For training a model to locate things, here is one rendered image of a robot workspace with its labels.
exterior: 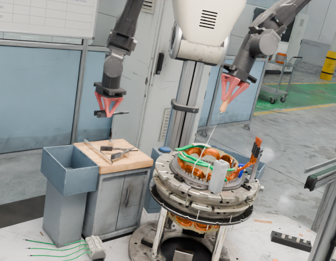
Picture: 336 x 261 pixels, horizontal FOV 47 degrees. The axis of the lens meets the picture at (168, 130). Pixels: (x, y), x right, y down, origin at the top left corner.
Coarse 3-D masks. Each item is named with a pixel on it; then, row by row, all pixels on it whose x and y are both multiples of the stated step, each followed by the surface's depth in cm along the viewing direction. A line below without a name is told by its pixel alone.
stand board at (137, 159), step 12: (84, 144) 129; (96, 144) 131; (108, 144) 133; (120, 144) 135; (96, 156) 122; (108, 156) 124; (132, 156) 127; (144, 156) 129; (108, 168) 117; (120, 168) 120; (132, 168) 123
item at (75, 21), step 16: (0, 0) 269; (16, 0) 277; (32, 0) 285; (48, 0) 293; (64, 0) 302; (80, 0) 312; (96, 0) 322; (0, 16) 273; (16, 16) 281; (32, 16) 289; (48, 16) 298; (64, 16) 307; (80, 16) 317; (48, 32) 302; (64, 32) 312; (80, 32) 322
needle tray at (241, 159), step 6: (210, 144) 154; (222, 150) 152; (228, 150) 151; (234, 156) 150; (240, 156) 149; (246, 156) 148; (240, 162) 150; (246, 162) 149; (246, 168) 138; (258, 168) 147; (264, 168) 145; (258, 174) 137
